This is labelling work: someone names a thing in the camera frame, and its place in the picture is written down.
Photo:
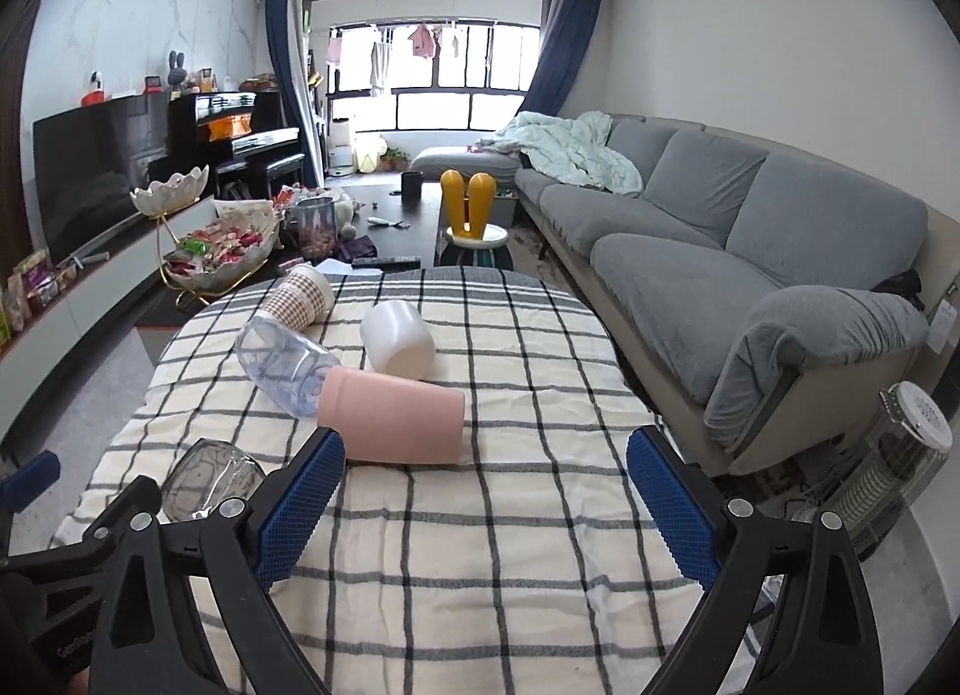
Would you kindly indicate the white air purifier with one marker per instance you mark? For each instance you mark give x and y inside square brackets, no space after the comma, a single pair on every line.
[342,148]

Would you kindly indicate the grey sofa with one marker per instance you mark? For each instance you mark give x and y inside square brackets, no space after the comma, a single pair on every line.
[675,275]

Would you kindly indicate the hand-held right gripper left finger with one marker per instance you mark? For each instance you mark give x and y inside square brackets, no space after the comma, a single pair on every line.
[300,507]

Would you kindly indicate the purple packet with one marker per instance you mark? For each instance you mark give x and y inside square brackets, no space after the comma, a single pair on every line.
[358,248]

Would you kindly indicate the potted plant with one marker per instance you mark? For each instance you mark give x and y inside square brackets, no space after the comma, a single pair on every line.
[395,159]

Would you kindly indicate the white tiered bowl stand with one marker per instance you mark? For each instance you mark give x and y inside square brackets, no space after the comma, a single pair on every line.
[172,189]

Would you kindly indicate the light blue blanket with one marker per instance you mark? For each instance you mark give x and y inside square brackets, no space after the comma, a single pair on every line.
[570,148]

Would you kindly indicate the dark coffee table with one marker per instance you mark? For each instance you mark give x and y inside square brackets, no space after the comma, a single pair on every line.
[390,238]

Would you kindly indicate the group of snack packets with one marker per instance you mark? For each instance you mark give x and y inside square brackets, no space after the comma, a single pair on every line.
[34,286]

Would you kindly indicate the black remote control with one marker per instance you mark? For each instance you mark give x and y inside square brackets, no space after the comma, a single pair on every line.
[386,261]

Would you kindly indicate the blue curtain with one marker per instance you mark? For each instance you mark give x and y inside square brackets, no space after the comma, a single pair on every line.
[283,80]
[566,50]

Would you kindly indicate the clear bluish plastic cup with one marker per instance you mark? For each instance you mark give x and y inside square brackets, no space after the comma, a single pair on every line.
[281,361]

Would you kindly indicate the clear glass cup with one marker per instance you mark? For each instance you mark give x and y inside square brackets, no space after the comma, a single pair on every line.
[202,474]

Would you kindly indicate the pink hanging garment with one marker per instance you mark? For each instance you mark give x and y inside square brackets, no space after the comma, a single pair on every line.
[424,41]

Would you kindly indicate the white hanging garment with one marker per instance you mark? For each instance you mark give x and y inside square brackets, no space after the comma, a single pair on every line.
[382,69]

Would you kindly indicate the yellow rabbit ear stool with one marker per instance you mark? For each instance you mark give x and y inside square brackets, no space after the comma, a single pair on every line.
[466,204]

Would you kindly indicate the pile of wrapped snacks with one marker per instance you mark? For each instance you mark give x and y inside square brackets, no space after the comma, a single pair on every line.
[217,241]

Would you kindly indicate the plaid tablecloth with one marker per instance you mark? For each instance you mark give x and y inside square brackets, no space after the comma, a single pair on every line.
[487,515]

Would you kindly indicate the grey rabbit figurine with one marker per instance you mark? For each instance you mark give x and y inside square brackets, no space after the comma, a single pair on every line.
[177,74]

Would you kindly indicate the white cup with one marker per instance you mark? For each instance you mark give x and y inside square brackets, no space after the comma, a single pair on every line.
[397,339]

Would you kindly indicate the grey television cabinet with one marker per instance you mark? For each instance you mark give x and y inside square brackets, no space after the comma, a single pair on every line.
[90,305]

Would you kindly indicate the brown checkered paper cup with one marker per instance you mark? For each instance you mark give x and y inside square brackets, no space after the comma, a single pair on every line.
[296,298]

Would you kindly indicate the white electric heater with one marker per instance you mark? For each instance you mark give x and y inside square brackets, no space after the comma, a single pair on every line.
[892,470]

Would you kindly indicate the black television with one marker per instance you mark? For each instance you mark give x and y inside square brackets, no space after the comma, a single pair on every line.
[90,170]

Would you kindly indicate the black cup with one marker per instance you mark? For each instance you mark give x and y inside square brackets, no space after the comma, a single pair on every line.
[412,187]

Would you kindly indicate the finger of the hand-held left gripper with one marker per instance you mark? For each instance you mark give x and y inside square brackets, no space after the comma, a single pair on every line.
[30,479]

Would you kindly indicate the pink cup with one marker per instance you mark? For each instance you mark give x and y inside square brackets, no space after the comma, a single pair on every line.
[390,414]

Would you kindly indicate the white security camera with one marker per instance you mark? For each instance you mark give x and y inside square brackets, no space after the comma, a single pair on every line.
[97,82]

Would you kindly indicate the clear plastic jar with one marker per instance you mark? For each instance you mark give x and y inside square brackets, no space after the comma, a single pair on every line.
[311,230]

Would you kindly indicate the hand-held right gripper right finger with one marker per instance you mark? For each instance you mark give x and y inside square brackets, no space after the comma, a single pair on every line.
[671,507]

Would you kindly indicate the black piano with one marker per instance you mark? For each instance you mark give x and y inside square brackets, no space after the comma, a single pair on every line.
[202,133]

